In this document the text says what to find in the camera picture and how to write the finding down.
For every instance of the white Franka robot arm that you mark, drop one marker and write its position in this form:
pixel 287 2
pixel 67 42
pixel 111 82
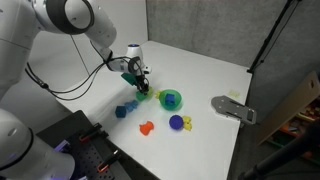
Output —
pixel 60 16

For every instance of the purple ball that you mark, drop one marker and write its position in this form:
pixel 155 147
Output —
pixel 175 122

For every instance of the grey metal plate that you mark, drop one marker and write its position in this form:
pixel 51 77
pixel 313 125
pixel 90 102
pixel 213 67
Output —
pixel 233 109

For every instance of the dark blue block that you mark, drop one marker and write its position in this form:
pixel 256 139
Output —
pixel 170 99

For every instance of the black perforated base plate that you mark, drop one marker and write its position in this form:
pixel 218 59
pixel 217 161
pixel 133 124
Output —
pixel 86 156

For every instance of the orange toy figure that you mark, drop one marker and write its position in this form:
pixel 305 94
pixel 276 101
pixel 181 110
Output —
pixel 146 128

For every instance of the lime green block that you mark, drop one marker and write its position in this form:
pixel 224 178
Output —
pixel 150 91

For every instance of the yellow toy figure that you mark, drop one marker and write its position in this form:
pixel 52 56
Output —
pixel 187 123

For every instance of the green translucent bowl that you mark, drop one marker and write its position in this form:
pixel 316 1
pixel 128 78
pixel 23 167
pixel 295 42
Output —
pixel 175 105

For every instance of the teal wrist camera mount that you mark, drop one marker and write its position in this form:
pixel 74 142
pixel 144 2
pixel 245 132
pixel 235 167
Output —
pixel 128 79

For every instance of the yellow star toy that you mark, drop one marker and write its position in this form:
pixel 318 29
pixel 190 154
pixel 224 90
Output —
pixel 157 94

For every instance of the light blue toy figure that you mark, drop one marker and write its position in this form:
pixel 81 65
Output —
pixel 131 105

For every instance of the wooden toy shelf with bins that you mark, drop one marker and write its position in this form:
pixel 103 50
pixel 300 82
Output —
pixel 293 106

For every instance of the black orange clamp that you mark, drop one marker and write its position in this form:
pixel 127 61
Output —
pixel 108 161
pixel 89 132

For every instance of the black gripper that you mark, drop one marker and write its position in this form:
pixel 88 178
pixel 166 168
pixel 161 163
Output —
pixel 139 73

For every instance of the black tripod leg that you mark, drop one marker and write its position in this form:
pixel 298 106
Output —
pixel 283 153

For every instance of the black vertical pole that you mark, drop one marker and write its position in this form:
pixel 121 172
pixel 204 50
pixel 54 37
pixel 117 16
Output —
pixel 270 35

